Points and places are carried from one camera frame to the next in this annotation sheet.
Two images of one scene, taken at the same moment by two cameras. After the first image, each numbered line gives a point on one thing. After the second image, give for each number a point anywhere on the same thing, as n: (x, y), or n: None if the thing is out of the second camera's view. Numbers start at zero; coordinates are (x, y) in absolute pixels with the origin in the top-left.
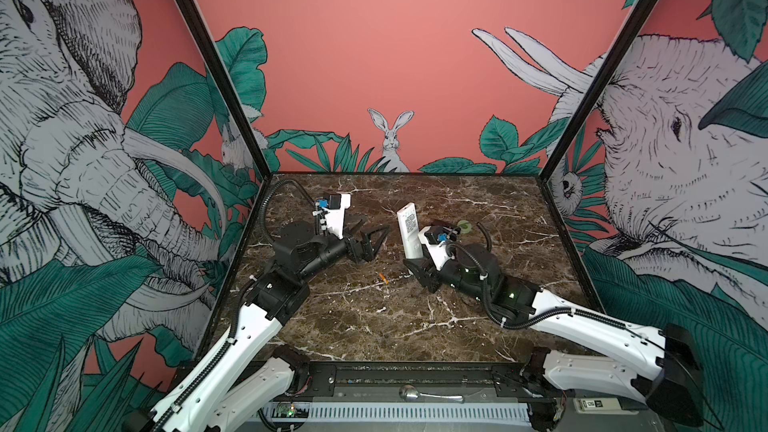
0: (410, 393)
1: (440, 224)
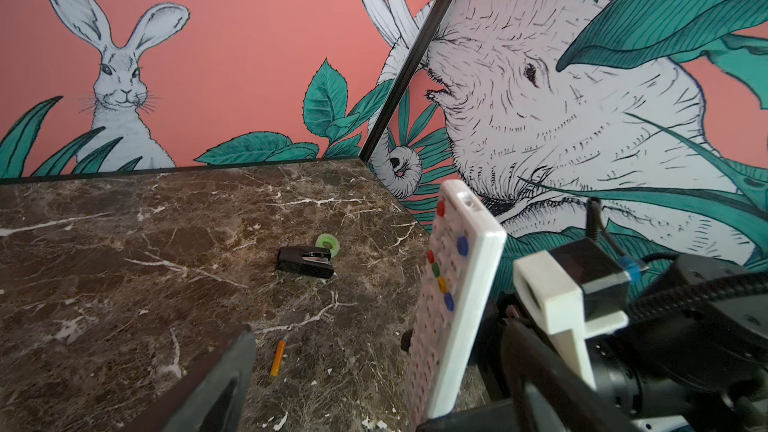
0: None
1: (306, 261)
